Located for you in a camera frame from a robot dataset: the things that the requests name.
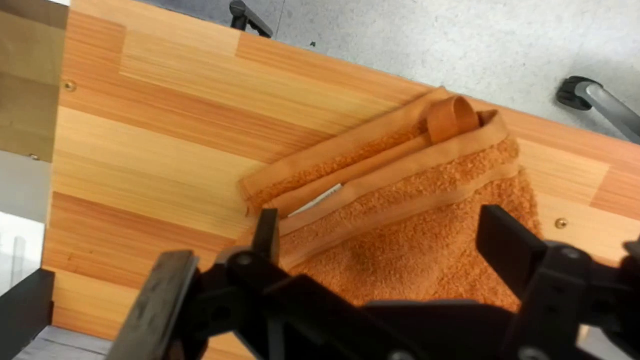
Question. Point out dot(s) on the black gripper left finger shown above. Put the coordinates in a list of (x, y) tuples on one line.
[(267, 233)]

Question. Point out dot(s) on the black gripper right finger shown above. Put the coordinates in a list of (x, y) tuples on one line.
[(509, 246)]

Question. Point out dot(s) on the orange towel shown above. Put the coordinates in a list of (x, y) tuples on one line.
[(388, 211)]

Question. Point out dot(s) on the grey office chair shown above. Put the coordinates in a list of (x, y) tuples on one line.
[(588, 95)]

